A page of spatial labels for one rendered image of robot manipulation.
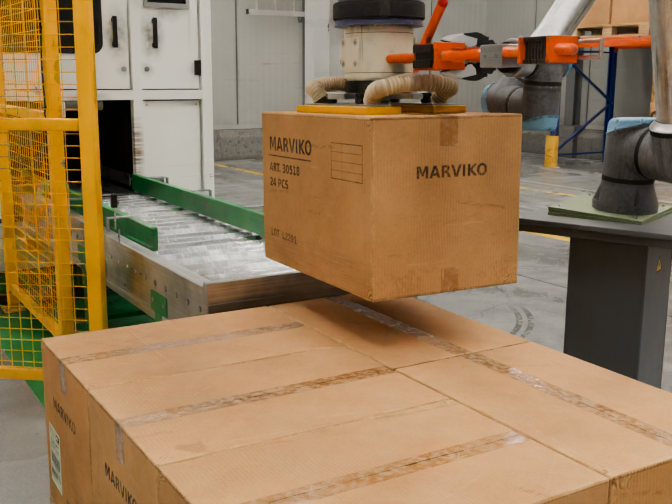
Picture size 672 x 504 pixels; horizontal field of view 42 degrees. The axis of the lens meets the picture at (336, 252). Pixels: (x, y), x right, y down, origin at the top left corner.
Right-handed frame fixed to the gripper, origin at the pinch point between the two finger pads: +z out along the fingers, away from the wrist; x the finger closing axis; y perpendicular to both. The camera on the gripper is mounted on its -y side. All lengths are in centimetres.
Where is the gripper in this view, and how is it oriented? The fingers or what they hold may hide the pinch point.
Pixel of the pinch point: (447, 56)
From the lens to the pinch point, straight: 199.9
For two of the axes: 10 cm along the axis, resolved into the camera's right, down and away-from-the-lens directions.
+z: -8.6, 1.0, -5.0
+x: 0.1, -9.8, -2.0
